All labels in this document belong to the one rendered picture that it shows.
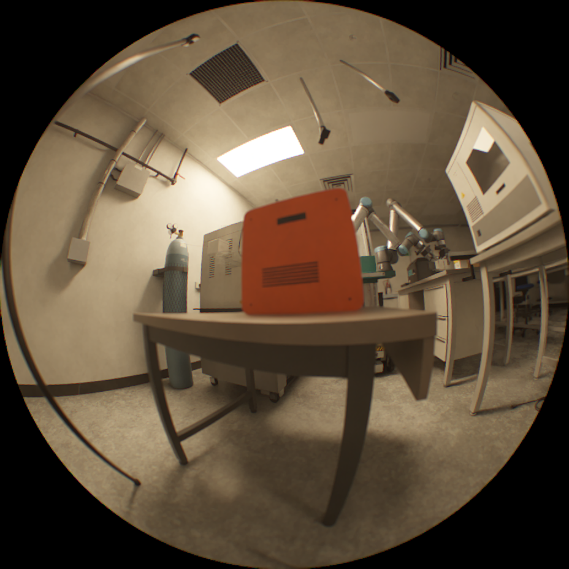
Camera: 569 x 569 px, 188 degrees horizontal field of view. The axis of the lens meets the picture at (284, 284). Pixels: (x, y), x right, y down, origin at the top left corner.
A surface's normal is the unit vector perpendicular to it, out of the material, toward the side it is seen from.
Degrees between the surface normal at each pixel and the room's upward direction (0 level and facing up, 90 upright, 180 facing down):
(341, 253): 90
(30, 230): 90
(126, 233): 90
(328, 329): 90
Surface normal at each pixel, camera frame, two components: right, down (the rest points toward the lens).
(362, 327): -0.39, -0.11
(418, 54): 0.04, 0.99
